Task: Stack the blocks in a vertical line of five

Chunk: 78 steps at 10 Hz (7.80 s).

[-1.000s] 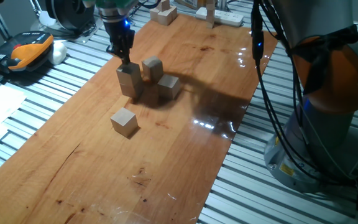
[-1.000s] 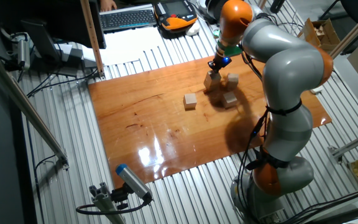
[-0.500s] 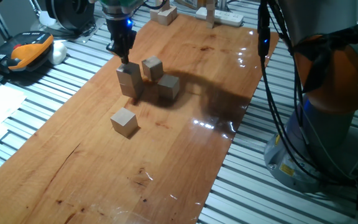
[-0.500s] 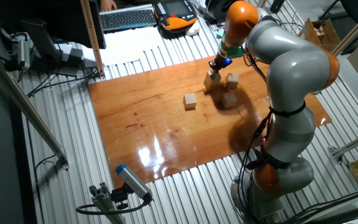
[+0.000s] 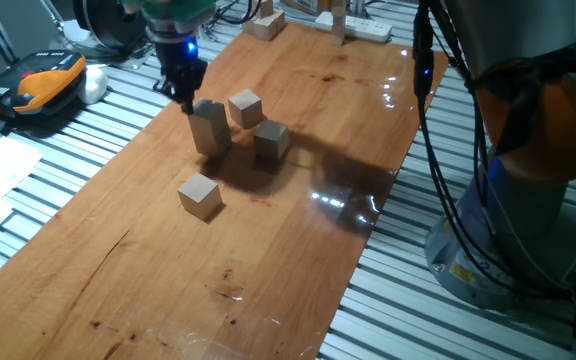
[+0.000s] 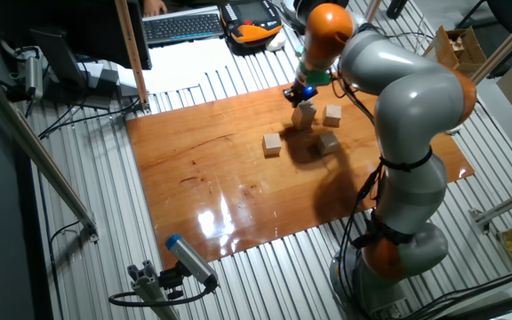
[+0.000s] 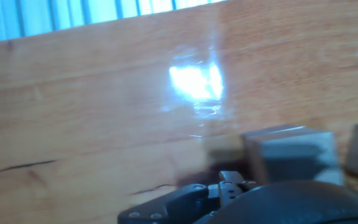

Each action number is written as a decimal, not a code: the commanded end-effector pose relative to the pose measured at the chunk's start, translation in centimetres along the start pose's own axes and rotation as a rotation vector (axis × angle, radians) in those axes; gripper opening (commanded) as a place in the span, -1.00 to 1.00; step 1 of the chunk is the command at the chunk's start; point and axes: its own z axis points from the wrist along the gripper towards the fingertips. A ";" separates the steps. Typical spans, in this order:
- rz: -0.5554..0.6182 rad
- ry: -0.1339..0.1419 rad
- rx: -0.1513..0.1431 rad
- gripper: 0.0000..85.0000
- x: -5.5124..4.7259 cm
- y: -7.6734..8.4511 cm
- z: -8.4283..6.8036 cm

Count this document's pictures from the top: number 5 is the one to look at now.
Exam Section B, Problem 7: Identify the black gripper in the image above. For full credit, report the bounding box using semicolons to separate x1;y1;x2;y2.
152;39;210;116

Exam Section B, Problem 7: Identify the varnished wooden board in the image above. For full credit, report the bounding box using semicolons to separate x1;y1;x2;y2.
0;22;450;360

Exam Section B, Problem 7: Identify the light wooden cube block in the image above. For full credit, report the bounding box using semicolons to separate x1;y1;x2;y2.
176;172;223;222
187;97;230;139
227;88;265;130
192;127;233;160
253;118;291;161

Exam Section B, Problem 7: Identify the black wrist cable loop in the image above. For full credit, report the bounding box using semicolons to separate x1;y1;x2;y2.
213;0;263;26

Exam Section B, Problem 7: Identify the white power strip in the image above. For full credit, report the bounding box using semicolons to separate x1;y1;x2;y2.
314;10;394;44

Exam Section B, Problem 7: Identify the silver metal rod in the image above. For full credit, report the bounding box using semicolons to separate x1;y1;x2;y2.
37;0;67;31

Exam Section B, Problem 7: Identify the orange and black teach pendant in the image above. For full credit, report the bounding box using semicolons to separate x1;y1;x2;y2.
0;49;88;120

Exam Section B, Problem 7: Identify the black cable bundle along arm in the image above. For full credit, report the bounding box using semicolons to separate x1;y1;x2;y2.
411;0;576;306

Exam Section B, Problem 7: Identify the white rounded object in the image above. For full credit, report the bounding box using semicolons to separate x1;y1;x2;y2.
76;65;110;106

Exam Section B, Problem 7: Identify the black round device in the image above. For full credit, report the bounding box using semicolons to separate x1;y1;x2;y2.
71;0;155;52

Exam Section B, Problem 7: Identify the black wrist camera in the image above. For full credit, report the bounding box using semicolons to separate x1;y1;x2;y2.
181;38;208;71

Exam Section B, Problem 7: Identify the wide wooden block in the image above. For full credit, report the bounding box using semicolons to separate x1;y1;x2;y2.
241;9;287;42

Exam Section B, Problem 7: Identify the cardboard box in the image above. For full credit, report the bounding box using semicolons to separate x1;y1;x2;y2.
281;0;334;16

